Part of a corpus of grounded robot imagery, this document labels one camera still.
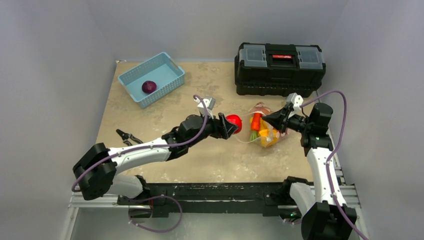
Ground black handled pliers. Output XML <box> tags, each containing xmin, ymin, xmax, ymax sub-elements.
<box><xmin>115</xmin><ymin>129</ymin><xmax>143</xmax><ymax>146</ymax></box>

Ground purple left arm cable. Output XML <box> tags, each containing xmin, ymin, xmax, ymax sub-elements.
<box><xmin>71</xmin><ymin>94</ymin><xmax>211</xmax><ymax>193</ymax></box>

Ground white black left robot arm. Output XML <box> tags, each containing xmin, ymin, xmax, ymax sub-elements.
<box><xmin>71</xmin><ymin>113</ymin><xmax>239</xmax><ymax>205</ymax></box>

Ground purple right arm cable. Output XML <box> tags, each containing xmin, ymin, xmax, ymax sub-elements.
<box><xmin>299</xmin><ymin>90</ymin><xmax>370</xmax><ymax>240</ymax></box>

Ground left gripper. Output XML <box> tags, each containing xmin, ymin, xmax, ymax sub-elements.
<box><xmin>186</xmin><ymin>110</ymin><xmax>237</xmax><ymax>148</ymax></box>

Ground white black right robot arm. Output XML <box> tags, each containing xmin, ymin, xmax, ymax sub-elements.
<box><xmin>262</xmin><ymin>102</ymin><xmax>357</xmax><ymax>240</ymax></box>

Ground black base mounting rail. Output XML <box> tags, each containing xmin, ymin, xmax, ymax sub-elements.
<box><xmin>116</xmin><ymin>180</ymin><xmax>326</xmax><ymax>220</ymax></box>

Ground black plastic toolbox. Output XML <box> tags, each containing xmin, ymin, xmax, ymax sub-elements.
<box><xmin>234</xmin><ymin>42</ymin><xmax>326</xmax><ymax>98</ymax></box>

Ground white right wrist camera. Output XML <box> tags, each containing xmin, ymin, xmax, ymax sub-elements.
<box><xmin>286</xmin><ymin>92</ymin><xmax>304</xmax><ymax>111</ymax></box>

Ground polka dot zip top bag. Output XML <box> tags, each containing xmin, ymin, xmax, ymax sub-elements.
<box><xmin>235</xmin><ymin>102</ymin><xmax>289</xmax><ymax>147</ymax></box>

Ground light blue perforated basket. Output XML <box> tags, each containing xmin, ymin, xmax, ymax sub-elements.
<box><xmin>117</xmin><ymin>52</ymin><xmax>185</xmax><ymax>109</ymax></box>

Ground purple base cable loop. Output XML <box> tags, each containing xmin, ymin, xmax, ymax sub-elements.
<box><xmin>128</xmin><ymin>196</ymin><xmax>183</xmax><ymax>234</ymax></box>

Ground purple fake cabbage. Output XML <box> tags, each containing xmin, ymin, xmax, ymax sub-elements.
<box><xmin>141</xmin><ymin>80</ymin><xmax>157</xmax><ymax>94</ymax></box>

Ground red fake apple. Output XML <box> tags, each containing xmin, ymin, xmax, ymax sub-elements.
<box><xmin>226</xmin><ymin>114</ymin><xmax>243</xmax><ymax>134</ymax></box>

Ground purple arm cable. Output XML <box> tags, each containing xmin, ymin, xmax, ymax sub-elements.
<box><xmin>299</xmin><ymin>90</ymin><xmax>370</xmax><ymax>240</ymax></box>
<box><xmin>71</xmin><ymin>94</ymin><xmax>211</xmax><ymax>193</ymax></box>

